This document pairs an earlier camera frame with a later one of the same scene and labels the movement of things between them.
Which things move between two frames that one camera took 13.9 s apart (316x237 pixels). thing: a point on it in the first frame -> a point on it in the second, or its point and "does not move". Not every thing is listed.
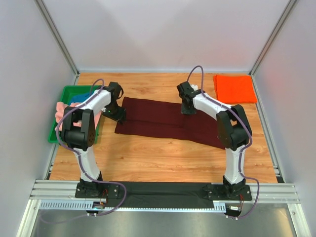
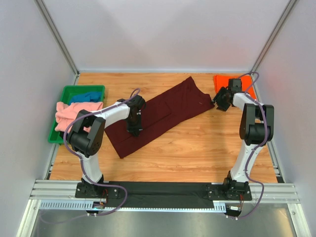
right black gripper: [187, 107] -> [221, 99]
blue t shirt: [79, 97] does not move
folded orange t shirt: [234, 89] does not move
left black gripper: [115, 114] -> [135, 126]
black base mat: [160, 194] does not move
